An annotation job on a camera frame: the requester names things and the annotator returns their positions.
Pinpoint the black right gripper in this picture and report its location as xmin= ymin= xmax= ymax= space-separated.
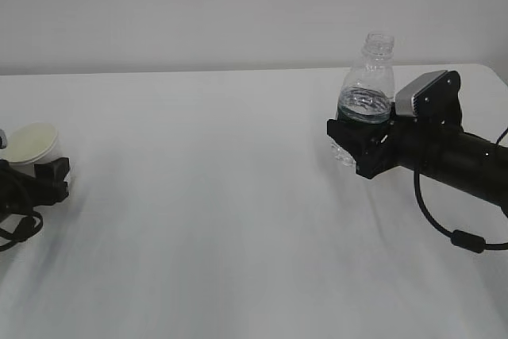
xmin=326 ymin=70 xmax=462 ymax=179

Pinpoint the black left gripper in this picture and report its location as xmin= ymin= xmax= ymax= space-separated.
xmin=1 ymin=157 xmax=70 ymax=216

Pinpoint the white paper cup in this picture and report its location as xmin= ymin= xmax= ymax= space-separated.
xmin=1 ymin=122 xmax=64 ymax=177

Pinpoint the clear plastic water bottle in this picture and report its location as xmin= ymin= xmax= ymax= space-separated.
xmin=330 ymin=31 xmax=396 ymax=168

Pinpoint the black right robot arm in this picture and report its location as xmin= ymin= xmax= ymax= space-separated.
xmin=327 ymin=70 xmax=507 ymax=210

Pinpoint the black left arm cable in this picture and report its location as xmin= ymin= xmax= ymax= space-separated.
xmin=0 ymin=164 xmax=44 ymax=252

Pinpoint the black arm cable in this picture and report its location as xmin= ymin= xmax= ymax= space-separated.
xmin=0 ymin=164 xmax=44 ymax=252
xmin=414 ymin=124 xmax=508 ymax=253

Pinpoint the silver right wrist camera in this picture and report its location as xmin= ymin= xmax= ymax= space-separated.
xmin=394 ymin=70 xmax=448 ymax=117

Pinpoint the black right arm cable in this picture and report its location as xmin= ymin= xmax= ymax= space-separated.
xmin=414 ymin=124 xmax=508 ymax=253

